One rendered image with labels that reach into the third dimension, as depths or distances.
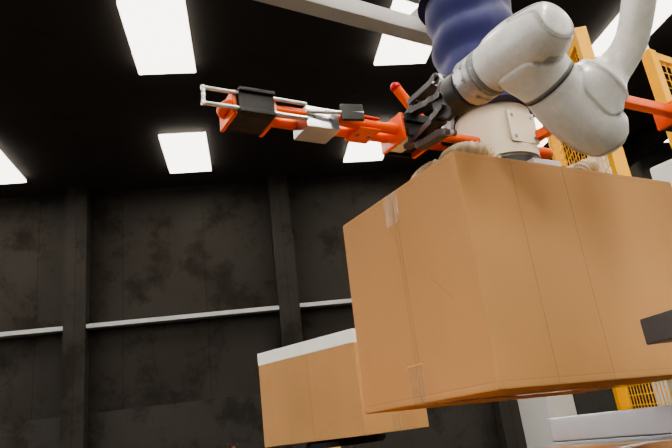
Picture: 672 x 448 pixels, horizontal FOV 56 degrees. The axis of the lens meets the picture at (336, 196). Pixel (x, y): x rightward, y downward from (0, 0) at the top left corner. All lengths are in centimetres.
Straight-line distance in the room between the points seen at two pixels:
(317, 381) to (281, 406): 25
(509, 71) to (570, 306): 41
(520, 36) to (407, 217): 39
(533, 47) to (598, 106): 15
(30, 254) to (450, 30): 936
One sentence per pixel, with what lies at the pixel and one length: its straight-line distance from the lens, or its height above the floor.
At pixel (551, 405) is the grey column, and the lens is 281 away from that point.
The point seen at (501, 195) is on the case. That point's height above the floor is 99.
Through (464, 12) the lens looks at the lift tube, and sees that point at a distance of 156.
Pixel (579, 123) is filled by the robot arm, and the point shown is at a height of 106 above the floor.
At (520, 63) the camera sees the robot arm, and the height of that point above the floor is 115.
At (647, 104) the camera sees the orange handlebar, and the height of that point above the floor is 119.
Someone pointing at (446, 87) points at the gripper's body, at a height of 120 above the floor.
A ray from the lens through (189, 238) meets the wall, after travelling 1007.
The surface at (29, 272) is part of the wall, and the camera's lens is 1041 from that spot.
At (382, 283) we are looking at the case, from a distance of 127.
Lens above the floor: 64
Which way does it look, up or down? 20 degrees up
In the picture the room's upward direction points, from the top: 7 degrees counter-clockwise
